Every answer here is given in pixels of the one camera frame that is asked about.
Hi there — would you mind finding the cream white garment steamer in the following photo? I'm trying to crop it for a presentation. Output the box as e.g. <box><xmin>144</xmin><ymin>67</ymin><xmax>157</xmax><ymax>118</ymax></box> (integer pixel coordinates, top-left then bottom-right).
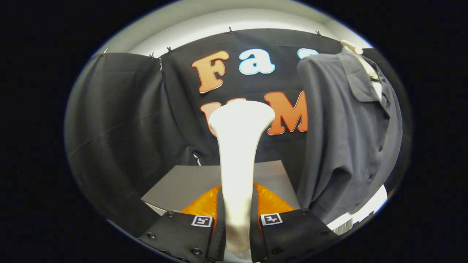
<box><xmin>208</xmin><ymin>99</ymin><xmax>275</xmax><ymax>253</ymax></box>

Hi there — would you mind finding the grey button-up shirt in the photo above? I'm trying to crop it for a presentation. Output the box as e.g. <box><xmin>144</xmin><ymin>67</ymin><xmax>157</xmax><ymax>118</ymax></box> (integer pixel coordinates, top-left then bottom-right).
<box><xmin>296</xmin><ymin>49</ymin><xmax>403</xmax><ymax>224</ymax></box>

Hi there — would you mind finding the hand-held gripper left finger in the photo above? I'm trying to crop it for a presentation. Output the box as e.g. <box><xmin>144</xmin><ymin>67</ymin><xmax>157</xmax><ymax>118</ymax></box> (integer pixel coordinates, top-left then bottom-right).
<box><xmin>138</xmin><ymin>184</ymin><xmax>227</xmax><ymax>263</ymax></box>

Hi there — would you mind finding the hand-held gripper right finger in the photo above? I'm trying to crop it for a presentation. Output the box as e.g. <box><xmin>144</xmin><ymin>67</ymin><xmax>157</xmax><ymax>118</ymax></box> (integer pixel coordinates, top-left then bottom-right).
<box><xmin>250</xmin><ymin>183</ymin><xmax>339</xmax><ymax>263</ymax></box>

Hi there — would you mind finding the grey drawer cabinet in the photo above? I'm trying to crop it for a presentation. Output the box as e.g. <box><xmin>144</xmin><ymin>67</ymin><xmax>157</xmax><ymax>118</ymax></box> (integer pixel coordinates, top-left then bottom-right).
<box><xmin>141</xmin><ymin>160</ymin><xmax>301</xmax><ymax>216</ymax></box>

